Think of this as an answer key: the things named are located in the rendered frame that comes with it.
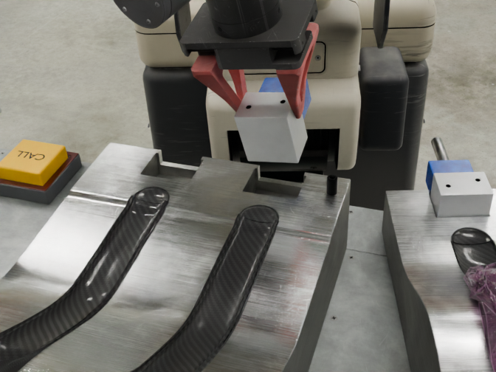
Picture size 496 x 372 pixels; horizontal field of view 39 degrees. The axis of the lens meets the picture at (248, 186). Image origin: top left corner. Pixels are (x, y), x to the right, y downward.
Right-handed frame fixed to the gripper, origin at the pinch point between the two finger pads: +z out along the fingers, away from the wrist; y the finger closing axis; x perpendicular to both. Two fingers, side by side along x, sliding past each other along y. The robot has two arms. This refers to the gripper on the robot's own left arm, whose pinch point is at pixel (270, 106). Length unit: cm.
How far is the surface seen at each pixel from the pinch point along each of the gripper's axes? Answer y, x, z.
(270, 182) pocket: -2.0, -0.2, 9.6
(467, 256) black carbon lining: 17.2, -3.7, 14.3
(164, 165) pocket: -13.5, -0.1, 7.9
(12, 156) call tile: -34.9, 1.3, 9.0
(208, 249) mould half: -3.7, -12.0, 6.3
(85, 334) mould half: -7.7, -24.4, 1.7
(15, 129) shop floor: -146, 102, 95
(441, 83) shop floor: -8, 168, 125
